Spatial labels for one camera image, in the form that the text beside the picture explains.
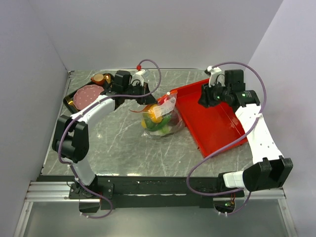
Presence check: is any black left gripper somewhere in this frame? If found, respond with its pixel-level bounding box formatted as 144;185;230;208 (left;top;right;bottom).
123;81;158;105

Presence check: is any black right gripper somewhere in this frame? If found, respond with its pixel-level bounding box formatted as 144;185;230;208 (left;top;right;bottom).
197;79;231;108

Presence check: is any red toy bell pepper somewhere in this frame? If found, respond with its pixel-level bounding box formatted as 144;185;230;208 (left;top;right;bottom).
157;94;170;105

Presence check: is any yellow toy mango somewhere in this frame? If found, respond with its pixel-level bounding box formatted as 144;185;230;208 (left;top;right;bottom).
143;104;163;123

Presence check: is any clear zip top bag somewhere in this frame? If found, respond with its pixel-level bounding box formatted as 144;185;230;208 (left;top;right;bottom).
133;90;185;138

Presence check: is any orange green toy mango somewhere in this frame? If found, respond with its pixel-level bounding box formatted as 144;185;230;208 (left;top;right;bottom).
141;118;171;132

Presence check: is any dark purple toy onion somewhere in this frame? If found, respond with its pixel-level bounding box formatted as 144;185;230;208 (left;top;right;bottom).
170;113;181;126

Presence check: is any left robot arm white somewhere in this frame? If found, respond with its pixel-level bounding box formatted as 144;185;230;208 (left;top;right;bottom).
52;69;156;198

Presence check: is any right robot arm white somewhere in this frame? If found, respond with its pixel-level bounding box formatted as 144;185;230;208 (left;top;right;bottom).
198;66;293;197

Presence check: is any red plastic bin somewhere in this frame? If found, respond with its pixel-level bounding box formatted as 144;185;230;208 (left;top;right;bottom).
171;79;245;158

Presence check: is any gold spoon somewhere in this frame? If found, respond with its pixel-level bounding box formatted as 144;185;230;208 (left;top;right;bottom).
104;74;113;84

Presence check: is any brown ceramic cup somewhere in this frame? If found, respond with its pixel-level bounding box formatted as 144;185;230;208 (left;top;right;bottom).
91;74;106;86

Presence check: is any pink dotted plate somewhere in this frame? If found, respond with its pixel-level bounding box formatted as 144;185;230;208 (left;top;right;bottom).
73;84;104;111

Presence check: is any gold fork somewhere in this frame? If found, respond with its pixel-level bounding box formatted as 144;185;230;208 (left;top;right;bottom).
65;97;74;106

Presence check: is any black serving tray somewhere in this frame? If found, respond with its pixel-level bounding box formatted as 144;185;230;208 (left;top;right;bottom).
63;73;117;117

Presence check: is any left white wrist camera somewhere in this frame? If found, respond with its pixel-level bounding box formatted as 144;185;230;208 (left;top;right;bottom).
131;65;150;86

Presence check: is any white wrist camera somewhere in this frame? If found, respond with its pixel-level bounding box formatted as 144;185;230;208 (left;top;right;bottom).
204;66;222;87
131;65;150;86

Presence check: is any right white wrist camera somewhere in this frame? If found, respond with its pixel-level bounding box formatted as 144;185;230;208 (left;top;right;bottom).
204;66;222;87

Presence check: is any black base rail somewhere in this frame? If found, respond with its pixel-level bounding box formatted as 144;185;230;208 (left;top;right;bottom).
66;172;250;210

